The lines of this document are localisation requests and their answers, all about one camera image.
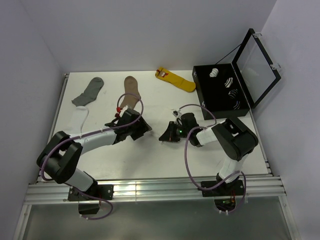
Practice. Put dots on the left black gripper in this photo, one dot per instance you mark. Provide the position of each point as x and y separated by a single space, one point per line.
143 127

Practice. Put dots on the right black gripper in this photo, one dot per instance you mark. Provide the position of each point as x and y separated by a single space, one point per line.
169 134

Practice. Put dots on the white sock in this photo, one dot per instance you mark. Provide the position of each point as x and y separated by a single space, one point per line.
77 120
214 73

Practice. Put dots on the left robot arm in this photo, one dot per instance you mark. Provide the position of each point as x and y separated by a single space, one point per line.
60 157

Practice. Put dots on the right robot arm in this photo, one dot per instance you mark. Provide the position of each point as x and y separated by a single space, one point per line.
235 138

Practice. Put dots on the brown striped sock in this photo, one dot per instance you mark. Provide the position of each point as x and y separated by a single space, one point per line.
131 94

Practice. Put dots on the black storage box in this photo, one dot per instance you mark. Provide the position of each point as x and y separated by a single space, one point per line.
213 95

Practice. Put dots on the grey sock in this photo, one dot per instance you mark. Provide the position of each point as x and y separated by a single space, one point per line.
90 93

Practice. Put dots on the dark rolled sock lower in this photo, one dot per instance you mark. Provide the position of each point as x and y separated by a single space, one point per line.
237 105

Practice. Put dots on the dark striped rolled sock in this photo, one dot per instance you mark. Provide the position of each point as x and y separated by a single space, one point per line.
233 94

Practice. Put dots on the yellow sock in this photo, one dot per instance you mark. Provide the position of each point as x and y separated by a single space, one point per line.
175 80

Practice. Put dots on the striped rolled sock upper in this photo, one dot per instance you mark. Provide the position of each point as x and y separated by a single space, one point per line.
228 82

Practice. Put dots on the white rolled sock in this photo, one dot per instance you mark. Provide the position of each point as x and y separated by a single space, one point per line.
214 73

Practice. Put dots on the box lid with glass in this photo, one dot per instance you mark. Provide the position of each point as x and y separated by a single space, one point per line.
256 72

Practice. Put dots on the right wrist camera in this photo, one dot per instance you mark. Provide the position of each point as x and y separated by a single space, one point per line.
177 114

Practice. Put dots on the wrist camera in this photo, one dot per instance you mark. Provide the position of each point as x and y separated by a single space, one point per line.
177 114
120 111

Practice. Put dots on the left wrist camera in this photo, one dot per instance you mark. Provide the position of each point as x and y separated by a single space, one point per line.
120 111

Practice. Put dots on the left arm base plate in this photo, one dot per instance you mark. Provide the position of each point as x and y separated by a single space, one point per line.
101 191

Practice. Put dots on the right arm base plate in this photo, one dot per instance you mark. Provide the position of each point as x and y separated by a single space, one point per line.
235 188

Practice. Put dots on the aluminium frame rail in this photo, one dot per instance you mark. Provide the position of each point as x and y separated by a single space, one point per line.
159 189

